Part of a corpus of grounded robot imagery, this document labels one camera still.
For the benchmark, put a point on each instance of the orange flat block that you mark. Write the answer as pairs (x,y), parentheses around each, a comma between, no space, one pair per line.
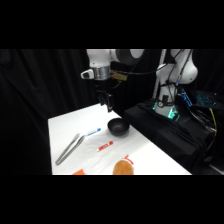
(79,172)

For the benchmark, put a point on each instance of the wrist camera with yellow mount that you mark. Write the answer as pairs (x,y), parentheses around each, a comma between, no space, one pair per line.
(119,75)

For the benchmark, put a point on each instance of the metal tongs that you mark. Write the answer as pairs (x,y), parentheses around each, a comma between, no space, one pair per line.
(70,149)

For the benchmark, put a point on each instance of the red pen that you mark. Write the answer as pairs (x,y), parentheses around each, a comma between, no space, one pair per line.
(105,146)

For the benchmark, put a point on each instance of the black bowl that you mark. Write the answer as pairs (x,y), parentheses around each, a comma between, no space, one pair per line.
(118,127)

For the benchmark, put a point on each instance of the backlit keyboard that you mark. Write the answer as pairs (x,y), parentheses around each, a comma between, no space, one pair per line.
(206,99)

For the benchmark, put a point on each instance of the blue pen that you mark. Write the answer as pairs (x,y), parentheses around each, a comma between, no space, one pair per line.
(93,132)

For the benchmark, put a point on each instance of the black curtain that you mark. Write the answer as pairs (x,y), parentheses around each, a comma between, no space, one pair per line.
(40,86)

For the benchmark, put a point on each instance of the black cloth covered stand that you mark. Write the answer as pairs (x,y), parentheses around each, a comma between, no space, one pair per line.
(166,136)

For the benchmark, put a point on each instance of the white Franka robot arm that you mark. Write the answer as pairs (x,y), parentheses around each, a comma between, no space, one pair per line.
(180,70)

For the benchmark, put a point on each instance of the orange round object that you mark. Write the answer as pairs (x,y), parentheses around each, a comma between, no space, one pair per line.
(123,167)

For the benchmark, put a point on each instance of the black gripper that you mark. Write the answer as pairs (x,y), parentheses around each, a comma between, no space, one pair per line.
(101,86)

